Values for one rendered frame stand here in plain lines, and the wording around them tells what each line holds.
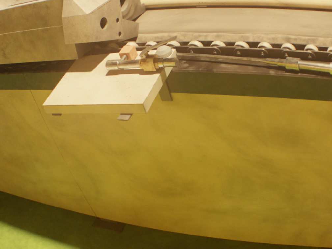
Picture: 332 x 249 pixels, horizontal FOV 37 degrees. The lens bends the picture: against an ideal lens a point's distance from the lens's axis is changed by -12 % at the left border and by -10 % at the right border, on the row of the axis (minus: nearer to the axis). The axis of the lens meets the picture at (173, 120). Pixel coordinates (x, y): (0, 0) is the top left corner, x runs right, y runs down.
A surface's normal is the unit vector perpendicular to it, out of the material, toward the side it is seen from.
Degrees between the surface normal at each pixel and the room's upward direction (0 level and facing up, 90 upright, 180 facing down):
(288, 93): 90
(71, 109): 90
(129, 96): 0
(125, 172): 89
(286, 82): 90
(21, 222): 0
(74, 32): 71
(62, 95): 0
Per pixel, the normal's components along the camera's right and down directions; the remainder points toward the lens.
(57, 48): -0.44, 0.51
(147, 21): -0.27, -0.76
